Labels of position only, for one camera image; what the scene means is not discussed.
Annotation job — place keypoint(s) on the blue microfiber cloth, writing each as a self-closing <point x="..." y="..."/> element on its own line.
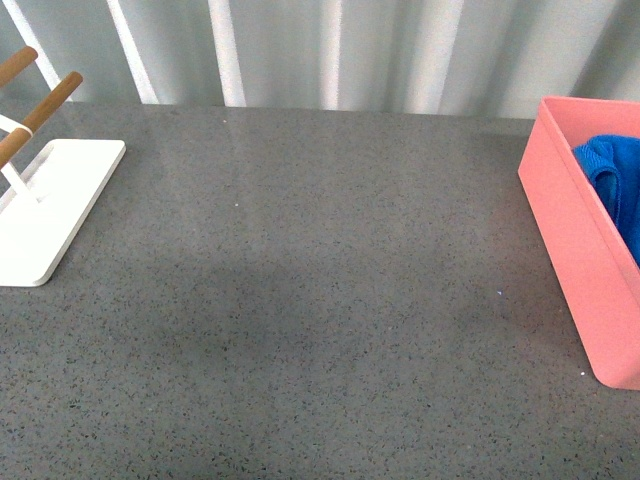
<point x="611" y="165"/>

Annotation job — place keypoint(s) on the pink plastic box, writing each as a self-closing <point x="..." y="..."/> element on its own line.
<point x="597" y="273"/>

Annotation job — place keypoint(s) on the white rack with wooden bars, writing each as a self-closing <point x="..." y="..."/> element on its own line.
<point x="47" y="203"/>

